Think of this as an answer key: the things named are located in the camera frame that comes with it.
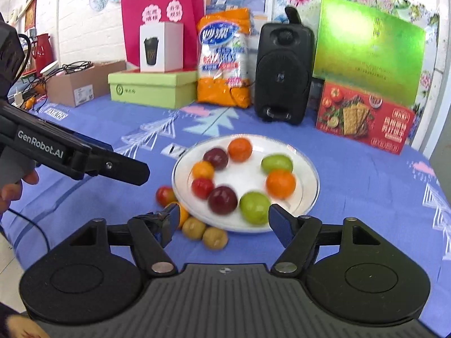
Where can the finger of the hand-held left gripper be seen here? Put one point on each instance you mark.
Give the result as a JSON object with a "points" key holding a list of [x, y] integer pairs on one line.
{"points": [[100, 145], [123, 169]]}

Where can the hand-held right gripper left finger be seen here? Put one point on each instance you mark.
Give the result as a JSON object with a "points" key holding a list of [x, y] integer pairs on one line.
{"points": [[169, 225]]}

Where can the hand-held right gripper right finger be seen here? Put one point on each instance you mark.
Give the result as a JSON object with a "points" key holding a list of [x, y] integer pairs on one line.
{"points": [[280, 223]]}

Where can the small orange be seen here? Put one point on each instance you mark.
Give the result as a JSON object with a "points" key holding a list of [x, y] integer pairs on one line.
{"points": [[183, 216], [203, 169]]}

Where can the large green apple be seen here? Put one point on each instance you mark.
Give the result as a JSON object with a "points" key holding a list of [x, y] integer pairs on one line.
{"points": [[255, 207]]}

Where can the large orange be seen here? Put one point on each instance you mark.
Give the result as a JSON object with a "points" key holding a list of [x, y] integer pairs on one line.
{"points": [[281, 183]]}

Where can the red cherry tomato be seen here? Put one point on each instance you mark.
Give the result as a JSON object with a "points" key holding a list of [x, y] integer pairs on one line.
{"points": [[202, 187]]}

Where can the white ceramic plate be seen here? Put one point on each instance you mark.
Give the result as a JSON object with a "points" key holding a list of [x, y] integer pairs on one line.
{"points": [[243, 179]]}

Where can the dark red plum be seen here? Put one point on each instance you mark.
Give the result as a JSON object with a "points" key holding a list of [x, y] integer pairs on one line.
{"points": [[215, 157], [222, 199]]}

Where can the green apple with red blush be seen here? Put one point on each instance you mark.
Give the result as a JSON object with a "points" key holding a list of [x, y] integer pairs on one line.
{"points": [[276, 163]]}

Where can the medium orange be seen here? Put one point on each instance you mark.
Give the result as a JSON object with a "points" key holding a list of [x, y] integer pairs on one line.
{"points": [[240, 149]]}

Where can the person's left hand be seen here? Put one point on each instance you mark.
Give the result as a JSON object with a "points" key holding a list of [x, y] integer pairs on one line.
{"points": [[10, 195]]}

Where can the small brown fruit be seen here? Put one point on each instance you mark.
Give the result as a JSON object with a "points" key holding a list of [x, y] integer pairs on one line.
{"points": [[193, 227], [215, 237]]}

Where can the small red yellow fruit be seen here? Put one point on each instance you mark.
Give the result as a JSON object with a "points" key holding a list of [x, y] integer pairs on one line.
{"points": [[165, 195]]}

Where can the brown cardboard box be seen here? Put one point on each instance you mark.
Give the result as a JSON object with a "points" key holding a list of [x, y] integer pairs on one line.
{"points": [[91, 84]]}

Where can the white round container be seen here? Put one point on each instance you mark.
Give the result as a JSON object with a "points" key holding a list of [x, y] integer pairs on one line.
{"points": [[48, 67]]}

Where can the light green lidded box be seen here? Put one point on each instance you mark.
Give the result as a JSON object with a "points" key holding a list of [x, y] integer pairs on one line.
{"points": [[151, 91]]}

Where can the blue printed tablecloth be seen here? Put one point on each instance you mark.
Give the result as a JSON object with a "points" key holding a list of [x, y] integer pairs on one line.
{"points": [[352, 200]]}

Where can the red kettle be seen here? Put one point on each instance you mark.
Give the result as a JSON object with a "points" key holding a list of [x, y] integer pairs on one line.
{"points": [[44, 52]]}

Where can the magenta paper bag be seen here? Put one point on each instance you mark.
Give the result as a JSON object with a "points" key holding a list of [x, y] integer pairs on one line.
{"points": [[130, 42]]}

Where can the orange paper cup pack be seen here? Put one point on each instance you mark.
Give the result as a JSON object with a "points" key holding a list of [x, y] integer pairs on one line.
{"points": [[215, 91]]}

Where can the white cup carton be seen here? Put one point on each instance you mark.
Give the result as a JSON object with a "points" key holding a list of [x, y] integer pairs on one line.
{"points": [[162, 30]]}

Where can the red cracker box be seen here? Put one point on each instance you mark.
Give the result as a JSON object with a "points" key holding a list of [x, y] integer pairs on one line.
{"points": [[387, 126]]}

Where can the black speaker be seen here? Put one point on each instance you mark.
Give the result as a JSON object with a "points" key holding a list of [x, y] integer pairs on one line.
{"points": [[282, 77]]}

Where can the shiny green gift box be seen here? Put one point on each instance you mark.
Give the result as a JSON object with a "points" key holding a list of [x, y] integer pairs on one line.
{"points": [[370, 49]]}

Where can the red wall hanging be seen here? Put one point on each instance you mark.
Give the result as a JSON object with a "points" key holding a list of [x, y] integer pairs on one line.
{"points": [[31, 16]]}

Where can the white door frame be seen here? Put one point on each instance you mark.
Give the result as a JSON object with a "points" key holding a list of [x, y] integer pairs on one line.
{"points": [[431, 119]]}

